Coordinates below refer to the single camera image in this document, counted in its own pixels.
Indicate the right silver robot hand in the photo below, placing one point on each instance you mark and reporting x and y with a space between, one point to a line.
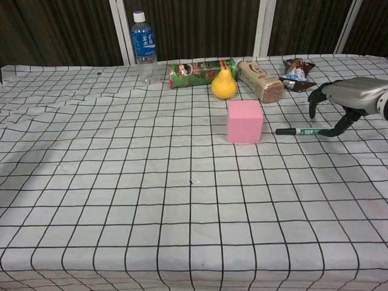
354 94

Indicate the green and white marker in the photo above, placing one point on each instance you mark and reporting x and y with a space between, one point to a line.
298 131

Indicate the pink foam cube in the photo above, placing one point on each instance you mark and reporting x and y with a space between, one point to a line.
244 122

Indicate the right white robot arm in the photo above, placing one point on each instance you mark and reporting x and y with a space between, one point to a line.
383 103

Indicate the brown snack wrapper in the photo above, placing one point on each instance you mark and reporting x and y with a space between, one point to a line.
296 75

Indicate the beige cracker package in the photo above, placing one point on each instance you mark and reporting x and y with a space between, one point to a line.
260 80

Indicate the yellow pear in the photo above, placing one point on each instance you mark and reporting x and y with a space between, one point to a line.
223 85

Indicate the green chips can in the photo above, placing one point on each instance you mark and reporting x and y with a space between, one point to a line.
197 73

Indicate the clear water bottle blue label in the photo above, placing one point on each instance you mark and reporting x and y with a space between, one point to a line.
144 51

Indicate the white black grid tablecloth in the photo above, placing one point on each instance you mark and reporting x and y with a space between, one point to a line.
151 188

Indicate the white partition frame post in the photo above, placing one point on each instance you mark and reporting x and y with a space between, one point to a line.
347 25
119 30
263 27

